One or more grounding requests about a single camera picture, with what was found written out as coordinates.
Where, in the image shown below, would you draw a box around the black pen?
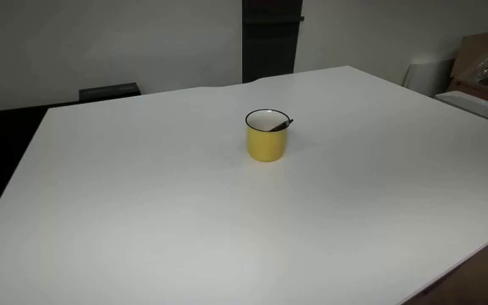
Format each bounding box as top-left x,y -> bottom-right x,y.
268,117 -> 295,134

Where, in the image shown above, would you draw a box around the yellow enamel mug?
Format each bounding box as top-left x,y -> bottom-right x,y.
245,107 -> 294,165

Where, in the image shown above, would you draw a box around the dark vertical pillar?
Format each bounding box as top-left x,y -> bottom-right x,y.
241,0 -> 306,85

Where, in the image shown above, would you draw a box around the small black box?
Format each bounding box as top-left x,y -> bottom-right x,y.
78,82 -> 143,104

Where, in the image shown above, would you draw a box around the white plastic roll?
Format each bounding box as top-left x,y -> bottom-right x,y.
404,53 -> 456,97

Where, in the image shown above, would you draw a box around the white foam tray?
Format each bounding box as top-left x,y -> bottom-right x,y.
434,88 -> 488,124

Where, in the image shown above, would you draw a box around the brown cardboard box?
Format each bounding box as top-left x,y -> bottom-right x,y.
448,31 -> 488,112

